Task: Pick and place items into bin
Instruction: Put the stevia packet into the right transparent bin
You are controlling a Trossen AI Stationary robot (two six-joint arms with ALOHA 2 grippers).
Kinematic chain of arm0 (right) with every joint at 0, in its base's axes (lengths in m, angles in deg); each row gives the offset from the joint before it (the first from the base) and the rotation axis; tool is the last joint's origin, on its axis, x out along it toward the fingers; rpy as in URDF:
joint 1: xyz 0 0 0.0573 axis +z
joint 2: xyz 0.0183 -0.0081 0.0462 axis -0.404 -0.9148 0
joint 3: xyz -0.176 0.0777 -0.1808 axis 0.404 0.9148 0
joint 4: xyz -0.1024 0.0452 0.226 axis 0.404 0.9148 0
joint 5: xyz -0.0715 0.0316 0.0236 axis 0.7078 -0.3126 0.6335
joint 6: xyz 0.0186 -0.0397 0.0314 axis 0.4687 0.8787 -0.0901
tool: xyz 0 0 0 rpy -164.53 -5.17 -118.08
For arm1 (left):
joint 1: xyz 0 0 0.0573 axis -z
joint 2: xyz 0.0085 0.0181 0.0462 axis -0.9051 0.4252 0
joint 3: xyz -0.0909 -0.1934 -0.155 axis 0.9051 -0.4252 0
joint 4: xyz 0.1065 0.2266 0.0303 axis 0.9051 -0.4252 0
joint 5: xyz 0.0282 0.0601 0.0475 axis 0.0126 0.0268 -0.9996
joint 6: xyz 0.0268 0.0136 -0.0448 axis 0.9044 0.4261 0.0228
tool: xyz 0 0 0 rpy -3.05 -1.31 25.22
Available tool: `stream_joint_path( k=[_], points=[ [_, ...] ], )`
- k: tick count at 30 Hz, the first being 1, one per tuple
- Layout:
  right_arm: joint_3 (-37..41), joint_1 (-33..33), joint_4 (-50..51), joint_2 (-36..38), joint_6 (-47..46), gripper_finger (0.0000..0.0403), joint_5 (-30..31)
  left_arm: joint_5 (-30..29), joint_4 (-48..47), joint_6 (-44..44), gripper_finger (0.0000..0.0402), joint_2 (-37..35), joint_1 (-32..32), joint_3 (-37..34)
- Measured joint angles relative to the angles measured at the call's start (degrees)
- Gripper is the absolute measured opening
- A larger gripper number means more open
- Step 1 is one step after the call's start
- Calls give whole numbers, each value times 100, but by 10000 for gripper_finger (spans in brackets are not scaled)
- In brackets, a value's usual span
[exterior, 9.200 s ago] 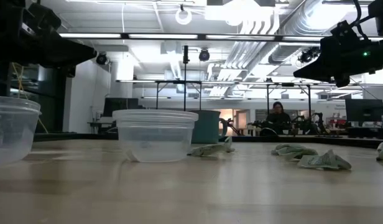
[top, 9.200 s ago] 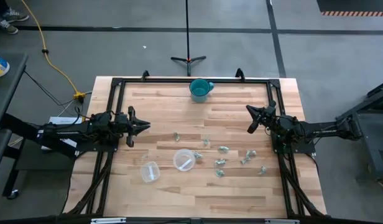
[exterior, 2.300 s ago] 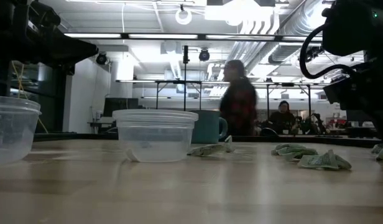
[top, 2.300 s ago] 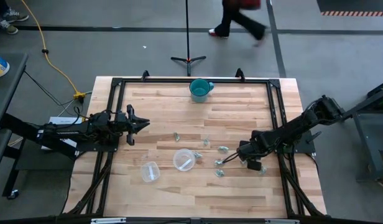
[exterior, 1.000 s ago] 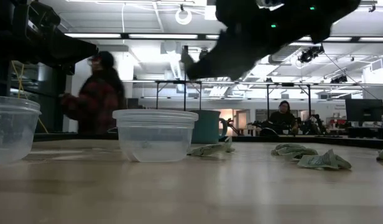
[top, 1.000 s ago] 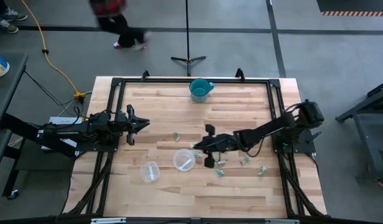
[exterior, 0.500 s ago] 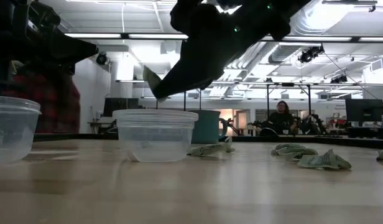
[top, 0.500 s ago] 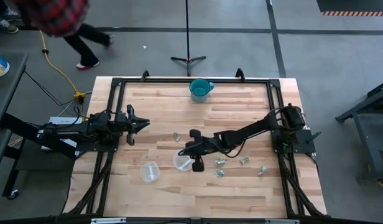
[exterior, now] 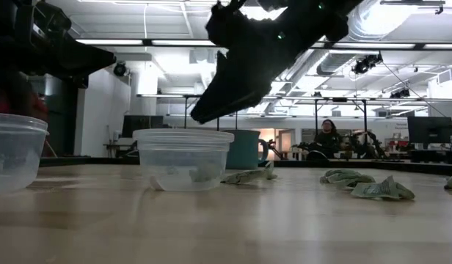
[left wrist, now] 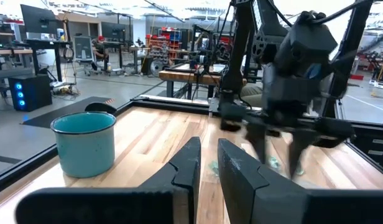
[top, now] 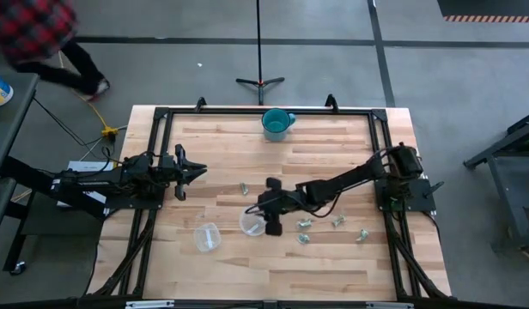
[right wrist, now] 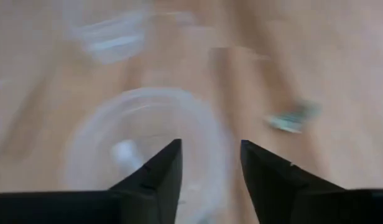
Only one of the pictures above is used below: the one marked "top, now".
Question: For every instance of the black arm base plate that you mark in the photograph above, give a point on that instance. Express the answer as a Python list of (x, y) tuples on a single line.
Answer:
[(135, 204), (419, 195)]

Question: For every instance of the black side table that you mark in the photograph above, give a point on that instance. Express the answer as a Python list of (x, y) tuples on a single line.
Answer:
[(9, 124)]

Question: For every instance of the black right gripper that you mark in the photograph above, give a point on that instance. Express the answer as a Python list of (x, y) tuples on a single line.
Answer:
[(275, 204)]

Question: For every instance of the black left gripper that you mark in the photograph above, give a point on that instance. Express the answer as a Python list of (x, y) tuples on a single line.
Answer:
[(170, 169)]

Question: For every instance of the teal mug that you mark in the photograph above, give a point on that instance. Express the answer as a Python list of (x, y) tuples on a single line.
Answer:
[(275, 122)]

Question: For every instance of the black mat hazard stripe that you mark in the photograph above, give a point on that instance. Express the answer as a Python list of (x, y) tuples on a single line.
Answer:
[(490, 8)]

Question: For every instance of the person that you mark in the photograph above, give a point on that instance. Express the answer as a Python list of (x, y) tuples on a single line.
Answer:
[(32, 26)]

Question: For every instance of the clear plastic cup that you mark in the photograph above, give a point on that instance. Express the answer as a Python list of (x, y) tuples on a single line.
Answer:
[(207, 237), (251, 225)]

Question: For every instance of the white box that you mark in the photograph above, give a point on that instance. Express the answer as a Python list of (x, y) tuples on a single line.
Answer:
[(86, 165)]

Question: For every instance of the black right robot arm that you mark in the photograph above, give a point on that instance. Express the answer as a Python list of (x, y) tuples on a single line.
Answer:
[(346, 178)]

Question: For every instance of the black metal cart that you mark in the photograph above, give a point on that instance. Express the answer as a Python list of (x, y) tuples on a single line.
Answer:
[(511, 163)]

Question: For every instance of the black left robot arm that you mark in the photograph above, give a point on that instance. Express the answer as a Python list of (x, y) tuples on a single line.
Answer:
[(97, 180)]

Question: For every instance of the silver aluminium extrusion bar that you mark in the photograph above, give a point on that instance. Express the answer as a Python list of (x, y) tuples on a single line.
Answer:
[(389, 305), (149, 304)]

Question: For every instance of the caster wheel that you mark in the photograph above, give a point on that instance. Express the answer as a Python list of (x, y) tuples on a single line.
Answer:
[(18, 268)]

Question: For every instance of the yellow power splitter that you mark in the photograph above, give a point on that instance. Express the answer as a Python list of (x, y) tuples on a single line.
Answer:
[(109, 131)]

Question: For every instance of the black aluminium extrusion frame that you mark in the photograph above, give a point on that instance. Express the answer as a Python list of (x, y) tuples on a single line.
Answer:
[(269, 111)]

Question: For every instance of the pale green candy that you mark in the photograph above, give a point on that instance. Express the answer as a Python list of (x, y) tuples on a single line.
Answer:
[(304, 223), (338, 220), (244, 189), (303, 239), (362, 235)]

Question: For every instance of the black tripod stand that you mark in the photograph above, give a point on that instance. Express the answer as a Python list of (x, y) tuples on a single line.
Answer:
[(259, 64)]

